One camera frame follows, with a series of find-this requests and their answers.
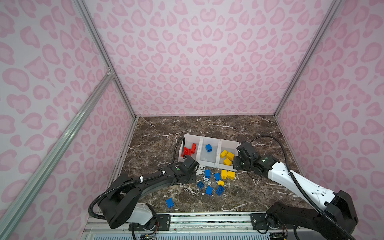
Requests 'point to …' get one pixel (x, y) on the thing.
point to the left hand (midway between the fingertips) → (193, 175)
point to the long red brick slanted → (193, 148)
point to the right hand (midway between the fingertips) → (235, 162)
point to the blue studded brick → (220, 190)
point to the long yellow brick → (227, 162)
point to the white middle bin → (210, 158)
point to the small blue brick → (200, 185)
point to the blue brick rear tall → (208, 173)
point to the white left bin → (190, 139)
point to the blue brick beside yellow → (217, 176)
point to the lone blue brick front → (170, 203)
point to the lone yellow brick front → (223, 153)
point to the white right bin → (227, 150)
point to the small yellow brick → (221, 183)
